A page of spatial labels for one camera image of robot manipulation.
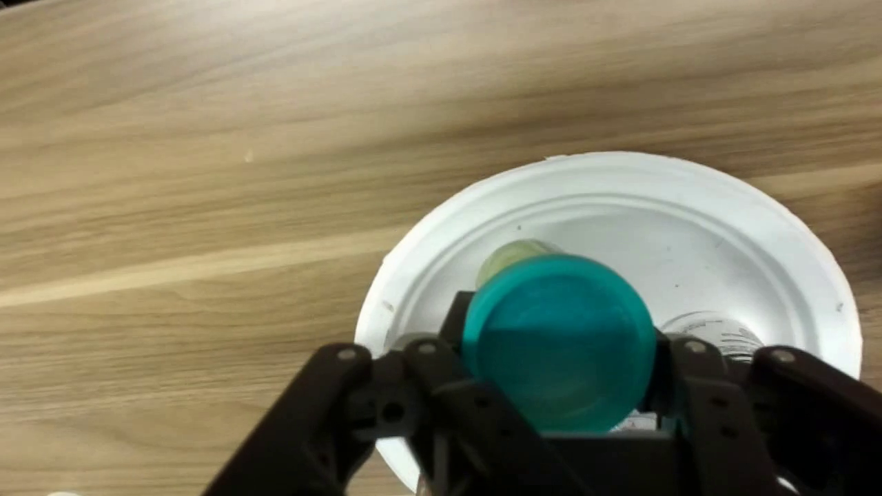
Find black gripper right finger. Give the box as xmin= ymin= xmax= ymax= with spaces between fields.
xmin=646 ymin=334 xmax=882 ymax=496

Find green tub teal lid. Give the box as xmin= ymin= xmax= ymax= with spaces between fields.
xmin=460 ymin=240 xmax=661 ymax=435

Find white paper plate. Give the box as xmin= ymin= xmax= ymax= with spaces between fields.
xmin=354 ymin=149 xmax=867 ymax=492

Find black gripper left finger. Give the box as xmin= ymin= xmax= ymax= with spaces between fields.
xmin=202 ymin=288 xmax=591 ymax=496

